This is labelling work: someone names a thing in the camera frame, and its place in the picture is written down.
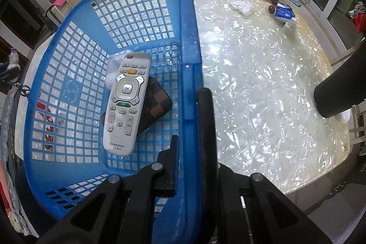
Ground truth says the white TV remote control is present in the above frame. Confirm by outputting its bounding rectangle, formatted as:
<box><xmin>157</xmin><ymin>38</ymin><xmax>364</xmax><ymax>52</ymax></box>
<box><xmin>103</xmin><ymin>52</ymin><xmax>151</xmax><ymax>157</ymax></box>

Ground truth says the blue plastic mesh basket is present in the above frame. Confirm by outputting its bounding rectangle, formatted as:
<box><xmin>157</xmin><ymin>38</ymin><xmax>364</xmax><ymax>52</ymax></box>
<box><xmin>24</xmin><ymin>0</ymin><xmax>203</xmax><ymax>243</ymax></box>

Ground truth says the brown checkered wallet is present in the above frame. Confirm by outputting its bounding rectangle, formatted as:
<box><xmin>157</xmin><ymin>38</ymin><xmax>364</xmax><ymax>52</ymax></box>
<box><xmin>101</xmin><ymin>76</ymin><xmax>174</xmax><ymax>134</ymax></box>

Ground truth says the small white bottle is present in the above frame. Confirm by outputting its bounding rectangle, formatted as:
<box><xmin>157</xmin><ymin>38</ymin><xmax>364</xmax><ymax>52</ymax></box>
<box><xmin>282</xmin><ymin>17</ymin><xmax>298</xmax><ymax>36</ymax></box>

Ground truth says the white crumpled tissue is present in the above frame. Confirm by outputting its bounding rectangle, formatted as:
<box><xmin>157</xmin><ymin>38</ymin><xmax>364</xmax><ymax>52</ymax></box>
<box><xmin>228</xmin><ymin>0</ymin><xmax>255</xmax><ymax>16</ymax></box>

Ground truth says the blue tissue packet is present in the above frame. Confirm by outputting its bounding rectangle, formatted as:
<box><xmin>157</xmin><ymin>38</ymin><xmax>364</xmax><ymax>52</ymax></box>
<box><xmin>274</xmin><ymin>3</ymin><xmax>295</xmax><ymax>24</ymax></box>

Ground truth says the black cylinder post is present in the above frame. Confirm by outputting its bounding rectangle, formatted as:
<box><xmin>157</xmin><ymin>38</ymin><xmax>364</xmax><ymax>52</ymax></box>
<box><xmin>314</xmin><ymin>41</ymin><xmax>366</xmax><ymax>118</ymax></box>

